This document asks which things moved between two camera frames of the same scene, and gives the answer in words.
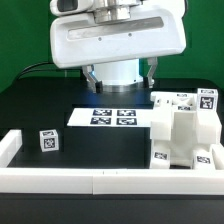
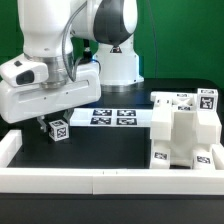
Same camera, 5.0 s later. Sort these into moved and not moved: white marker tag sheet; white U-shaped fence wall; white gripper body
Moved: white gripper body
Not moved: white marker tag sheet; white U-shaped fence wall
